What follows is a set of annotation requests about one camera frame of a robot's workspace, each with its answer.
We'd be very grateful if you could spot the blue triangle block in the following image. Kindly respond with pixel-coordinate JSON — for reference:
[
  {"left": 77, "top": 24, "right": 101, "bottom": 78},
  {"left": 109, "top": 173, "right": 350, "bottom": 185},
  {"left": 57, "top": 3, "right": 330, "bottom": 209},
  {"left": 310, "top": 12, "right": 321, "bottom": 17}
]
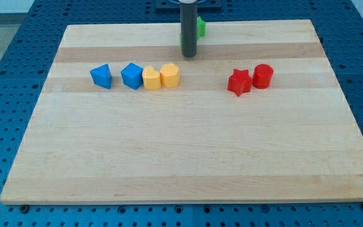
[{"left": 90, "top": 64, "right": 112, "bottom": 89}]

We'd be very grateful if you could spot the yellow hexagon block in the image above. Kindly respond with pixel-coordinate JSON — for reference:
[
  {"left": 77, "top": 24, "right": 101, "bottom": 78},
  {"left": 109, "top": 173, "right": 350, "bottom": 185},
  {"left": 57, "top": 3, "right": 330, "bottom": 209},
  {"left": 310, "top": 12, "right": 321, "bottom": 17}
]
[{"left": 160, "top": 63, "right": 180, "bottom": 88}]

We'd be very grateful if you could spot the red cylinder block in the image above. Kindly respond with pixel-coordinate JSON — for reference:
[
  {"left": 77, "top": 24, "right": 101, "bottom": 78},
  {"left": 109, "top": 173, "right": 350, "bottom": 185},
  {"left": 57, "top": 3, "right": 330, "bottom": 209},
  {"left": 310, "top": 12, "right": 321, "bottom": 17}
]
[{"left": 253, "top": 64, "right": 274, "bottom": 89}]

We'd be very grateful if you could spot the light wooden board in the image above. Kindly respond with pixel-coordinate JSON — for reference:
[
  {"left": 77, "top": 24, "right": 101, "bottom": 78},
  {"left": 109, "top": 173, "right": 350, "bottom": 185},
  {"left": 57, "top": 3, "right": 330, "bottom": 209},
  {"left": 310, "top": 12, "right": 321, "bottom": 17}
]
[{"left": 0, "top": 20, "right": 363, "bottom": 205}]

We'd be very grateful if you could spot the green star block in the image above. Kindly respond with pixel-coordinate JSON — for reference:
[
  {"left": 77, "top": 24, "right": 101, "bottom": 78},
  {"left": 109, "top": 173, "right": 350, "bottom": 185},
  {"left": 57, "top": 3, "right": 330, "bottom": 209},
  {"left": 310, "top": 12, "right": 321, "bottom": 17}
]
[{"left": 197, "top": 16, "right": 206, "bottom": 40}]

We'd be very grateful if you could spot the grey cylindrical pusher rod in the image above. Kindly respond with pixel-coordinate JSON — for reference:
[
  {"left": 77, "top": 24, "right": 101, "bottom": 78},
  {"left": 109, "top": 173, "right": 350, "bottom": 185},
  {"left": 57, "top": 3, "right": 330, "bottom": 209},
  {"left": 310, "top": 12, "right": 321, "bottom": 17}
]
[{"left": 179, "top": 0, "right": 197, "bottom": 58}]

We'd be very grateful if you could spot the blue cube block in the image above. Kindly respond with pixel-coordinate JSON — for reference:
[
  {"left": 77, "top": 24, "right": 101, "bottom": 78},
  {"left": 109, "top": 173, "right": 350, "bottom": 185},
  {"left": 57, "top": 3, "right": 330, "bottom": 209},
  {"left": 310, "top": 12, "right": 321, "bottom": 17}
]
[{"left": 121, "top": 62, "right": 143, "bottom": 90}]

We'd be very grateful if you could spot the yellow heart block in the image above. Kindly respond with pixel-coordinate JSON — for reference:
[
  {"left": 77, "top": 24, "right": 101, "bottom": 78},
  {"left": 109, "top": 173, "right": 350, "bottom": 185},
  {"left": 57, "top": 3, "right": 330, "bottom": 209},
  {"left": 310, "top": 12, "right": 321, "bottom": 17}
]
[{"left": 142, "top": 66, "right": 161, "bottom": 90}]

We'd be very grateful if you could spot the red star block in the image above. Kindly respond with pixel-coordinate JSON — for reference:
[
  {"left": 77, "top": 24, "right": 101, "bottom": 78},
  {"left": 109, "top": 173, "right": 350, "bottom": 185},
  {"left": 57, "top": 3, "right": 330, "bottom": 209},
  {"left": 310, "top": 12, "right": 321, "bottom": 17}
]
[{"left": 227, "top": 69, "right": 253, "bottom": 96}]

